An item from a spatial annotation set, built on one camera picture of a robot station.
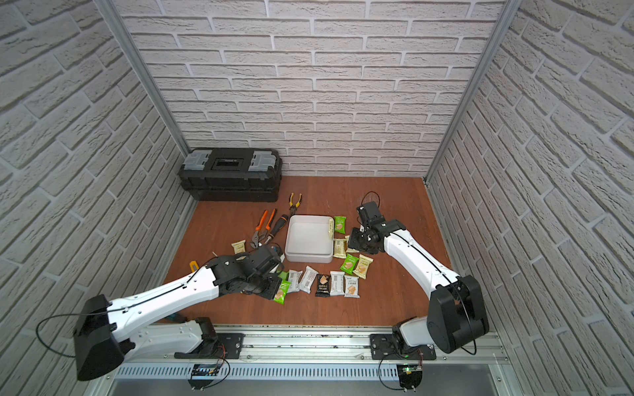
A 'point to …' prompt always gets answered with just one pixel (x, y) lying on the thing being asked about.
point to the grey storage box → (309, 239)
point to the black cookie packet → (323, 285)
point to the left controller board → (203, 370)
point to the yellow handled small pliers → (293, 208)
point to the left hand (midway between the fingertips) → (282, 285)
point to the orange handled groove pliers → (258, 235)
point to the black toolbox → (232, 174)
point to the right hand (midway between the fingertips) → (356, 243)
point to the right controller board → (409, 374)
